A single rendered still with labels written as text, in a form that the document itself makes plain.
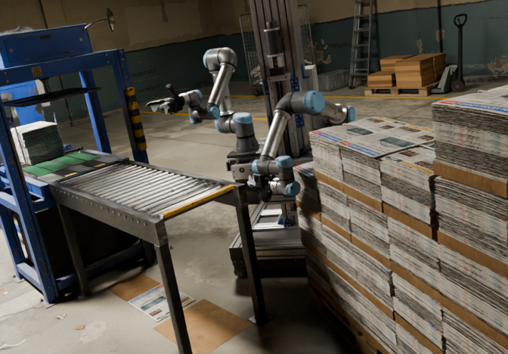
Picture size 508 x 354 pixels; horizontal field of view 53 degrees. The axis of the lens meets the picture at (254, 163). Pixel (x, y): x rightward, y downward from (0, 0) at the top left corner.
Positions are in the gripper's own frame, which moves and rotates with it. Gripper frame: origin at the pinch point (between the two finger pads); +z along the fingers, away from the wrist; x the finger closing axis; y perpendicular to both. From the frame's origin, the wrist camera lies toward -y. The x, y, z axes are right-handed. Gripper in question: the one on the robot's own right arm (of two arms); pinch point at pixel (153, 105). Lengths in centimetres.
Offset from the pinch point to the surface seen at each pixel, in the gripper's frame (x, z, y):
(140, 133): 69, -41, 39
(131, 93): 73, -41, 10
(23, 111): 302, -72, 61
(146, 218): -42, 46, 38
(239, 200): -58, -1, 43
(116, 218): -12, 43, 48
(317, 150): -98, -12, 12
